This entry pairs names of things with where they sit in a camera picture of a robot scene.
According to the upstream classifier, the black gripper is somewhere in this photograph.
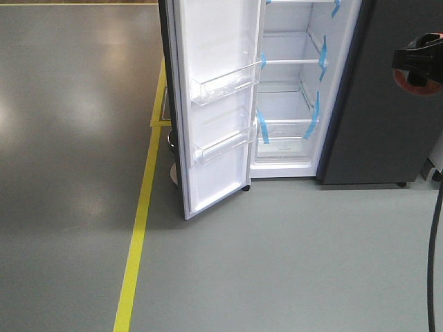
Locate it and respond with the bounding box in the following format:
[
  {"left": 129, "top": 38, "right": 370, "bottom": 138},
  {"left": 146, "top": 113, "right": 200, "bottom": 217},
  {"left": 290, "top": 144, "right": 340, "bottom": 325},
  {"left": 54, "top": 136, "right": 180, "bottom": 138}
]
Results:
[{"left": 392, "top": 33, "right": 442, "bottom": 86}]

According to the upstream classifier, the fridge door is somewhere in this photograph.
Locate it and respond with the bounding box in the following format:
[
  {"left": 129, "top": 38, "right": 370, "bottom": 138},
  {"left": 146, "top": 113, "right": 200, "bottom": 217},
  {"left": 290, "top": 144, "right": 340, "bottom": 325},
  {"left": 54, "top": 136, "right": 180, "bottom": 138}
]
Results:
[{"left": 159, "top": 1, "right": 265, "bottom": 219}]

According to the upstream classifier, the dark grey fridge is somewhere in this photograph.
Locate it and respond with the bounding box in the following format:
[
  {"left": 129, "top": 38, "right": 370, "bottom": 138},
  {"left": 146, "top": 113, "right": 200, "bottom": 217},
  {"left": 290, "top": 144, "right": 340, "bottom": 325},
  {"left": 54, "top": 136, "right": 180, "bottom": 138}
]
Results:
[{"left": 250, "top": 1, "right": 442, "bottom": 186}]

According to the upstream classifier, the red yellow apple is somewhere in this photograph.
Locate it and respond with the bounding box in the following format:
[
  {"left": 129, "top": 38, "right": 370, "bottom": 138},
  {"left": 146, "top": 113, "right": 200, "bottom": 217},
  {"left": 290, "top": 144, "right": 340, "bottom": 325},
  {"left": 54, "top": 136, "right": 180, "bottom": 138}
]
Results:
[{"left": 393, "top": 69, "right": 442, "bottom": 97}]

